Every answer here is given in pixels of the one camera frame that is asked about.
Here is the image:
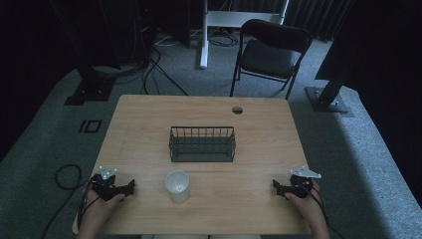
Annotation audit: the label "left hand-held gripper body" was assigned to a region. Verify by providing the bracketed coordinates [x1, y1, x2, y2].
[89, 165, 125, 202]

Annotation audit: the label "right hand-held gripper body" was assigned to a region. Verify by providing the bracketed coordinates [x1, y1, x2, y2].
[284, 165, 322, 200]

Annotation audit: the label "white cup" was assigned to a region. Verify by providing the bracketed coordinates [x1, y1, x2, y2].
[164, 169, 191, 204]

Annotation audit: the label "black wire basket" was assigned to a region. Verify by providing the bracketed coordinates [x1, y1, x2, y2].
[168, 125, 237, 163]

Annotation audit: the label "person's right hand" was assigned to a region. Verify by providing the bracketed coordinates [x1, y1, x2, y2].
[284, 178, 328, 231]

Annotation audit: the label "person's left hand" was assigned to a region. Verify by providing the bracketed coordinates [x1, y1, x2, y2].
[79, 191, 127, 233]

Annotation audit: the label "black metal stand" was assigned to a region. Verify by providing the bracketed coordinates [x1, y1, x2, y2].
[49, 0, 122, 107]
[305, 0, 356, 119]

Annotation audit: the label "black folding chair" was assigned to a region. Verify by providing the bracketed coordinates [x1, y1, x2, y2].
[229, 18, 314, 101]

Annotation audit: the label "dark curtain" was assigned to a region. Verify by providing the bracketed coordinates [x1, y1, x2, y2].
[284, 0, 353, 42]

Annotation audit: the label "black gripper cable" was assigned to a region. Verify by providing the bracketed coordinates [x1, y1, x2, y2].
[40, 163, 98, 239]
[298, 180, 347, 239]

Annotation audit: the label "black floor cables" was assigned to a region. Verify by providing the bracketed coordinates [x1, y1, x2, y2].
[140, 46, 190, 97]

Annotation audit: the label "white desk frame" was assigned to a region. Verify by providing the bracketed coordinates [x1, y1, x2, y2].
[199, 0, 291, 70]

